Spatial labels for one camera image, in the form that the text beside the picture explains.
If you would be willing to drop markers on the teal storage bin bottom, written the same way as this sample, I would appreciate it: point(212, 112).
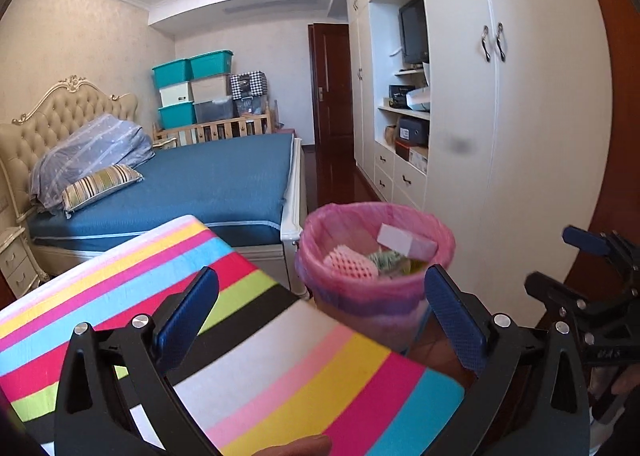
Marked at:
point(177, 115)

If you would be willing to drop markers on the beige tufted headboard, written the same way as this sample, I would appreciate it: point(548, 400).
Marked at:
point(66, 107)

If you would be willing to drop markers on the pink lined trash bin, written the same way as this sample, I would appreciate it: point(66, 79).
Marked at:
point(387, 310)

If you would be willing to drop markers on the wooden crib rail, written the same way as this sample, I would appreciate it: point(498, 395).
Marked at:
point(199, 133)

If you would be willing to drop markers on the small white carton box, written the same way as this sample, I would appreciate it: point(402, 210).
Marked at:
point(406, 243)

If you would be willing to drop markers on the pink foam fruit net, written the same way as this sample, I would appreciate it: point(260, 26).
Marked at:
point(349, 263)

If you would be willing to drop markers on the bed with blue cover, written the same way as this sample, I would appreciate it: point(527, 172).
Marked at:
point(250, 191)

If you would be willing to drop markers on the black safe box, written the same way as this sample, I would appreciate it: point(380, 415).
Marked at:
point(413, 132)

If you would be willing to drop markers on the cream bedside table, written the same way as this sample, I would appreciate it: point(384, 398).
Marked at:
point(19, 266)

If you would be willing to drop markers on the teal storage bin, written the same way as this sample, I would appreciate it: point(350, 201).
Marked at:
point(177, 115)
point(171, 73)
point(213, 63)

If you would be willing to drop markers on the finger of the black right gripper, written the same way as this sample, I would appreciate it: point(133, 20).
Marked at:
point(567, 308)
point(620, 252)

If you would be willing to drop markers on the grey folded duvet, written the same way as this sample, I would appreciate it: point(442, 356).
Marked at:
point(101, 143)

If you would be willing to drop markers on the person's hand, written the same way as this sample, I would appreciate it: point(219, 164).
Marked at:
point(319, 445)

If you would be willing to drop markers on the beige storage bin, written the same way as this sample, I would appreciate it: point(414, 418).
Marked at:
point(211, 88)

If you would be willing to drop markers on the striped pillow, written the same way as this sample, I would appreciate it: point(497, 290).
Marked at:
point(96, 186)

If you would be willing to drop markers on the teal storage bin top right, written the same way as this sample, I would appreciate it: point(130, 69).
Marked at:
point(213, 63)

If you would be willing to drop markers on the white storage bin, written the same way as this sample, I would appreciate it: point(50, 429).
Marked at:
point(176, 94)

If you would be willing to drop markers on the dark wooden door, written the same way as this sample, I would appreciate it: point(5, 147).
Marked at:
point(331, 83)

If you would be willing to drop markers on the teal storage bin top left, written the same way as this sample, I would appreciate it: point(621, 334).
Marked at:
point(171, 73)

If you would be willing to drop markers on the striped colourful table cloth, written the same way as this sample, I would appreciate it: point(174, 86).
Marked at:
point(266, 368)

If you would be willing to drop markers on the black television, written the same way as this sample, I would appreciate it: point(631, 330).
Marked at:
point(413, 32)

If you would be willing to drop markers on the white built-in wardrobe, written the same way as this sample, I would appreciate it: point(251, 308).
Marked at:
point(520, 124)

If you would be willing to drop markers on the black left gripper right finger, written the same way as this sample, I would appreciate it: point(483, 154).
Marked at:
point(529, 396)

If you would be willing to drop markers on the grey clear storage bin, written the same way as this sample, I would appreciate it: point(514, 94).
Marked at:
point(215, 110)

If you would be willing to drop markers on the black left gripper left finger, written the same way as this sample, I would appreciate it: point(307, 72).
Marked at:
point(92, 415)

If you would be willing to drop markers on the green printed plastic bag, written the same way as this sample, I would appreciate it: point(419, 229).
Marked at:
point(393, 264)

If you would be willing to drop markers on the checkered black white bag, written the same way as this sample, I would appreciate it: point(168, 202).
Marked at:
point(248, 84)

